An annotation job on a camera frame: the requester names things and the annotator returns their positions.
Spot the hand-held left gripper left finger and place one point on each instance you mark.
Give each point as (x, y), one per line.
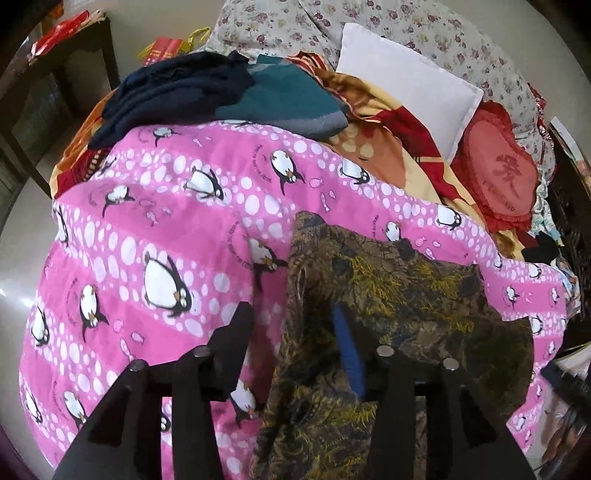
(233, 339)

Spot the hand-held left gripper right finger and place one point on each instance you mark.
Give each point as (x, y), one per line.
(351, 350)

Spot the brown yellow patterned garment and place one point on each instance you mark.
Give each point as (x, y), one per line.
(392, 295)

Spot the pink penguin printed blanket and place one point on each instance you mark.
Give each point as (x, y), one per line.
(175, 240)

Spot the orange red floral blanket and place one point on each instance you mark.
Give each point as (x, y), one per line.
(383, 138)

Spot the red heart-shaped cushion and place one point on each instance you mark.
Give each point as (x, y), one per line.
(501, 170)

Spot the teal grey knit garment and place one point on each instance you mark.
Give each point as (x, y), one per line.
(286, 99)

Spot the navy blue garment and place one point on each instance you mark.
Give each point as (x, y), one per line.
(175, 90)

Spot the white pillow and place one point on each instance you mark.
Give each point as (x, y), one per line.
(411, 99)

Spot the red yellow bag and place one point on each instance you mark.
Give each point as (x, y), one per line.
(173, 46)

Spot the dark wooden table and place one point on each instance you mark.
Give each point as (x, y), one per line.
(51, 87)

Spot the red packet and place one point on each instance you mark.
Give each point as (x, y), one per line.
(57, 34)

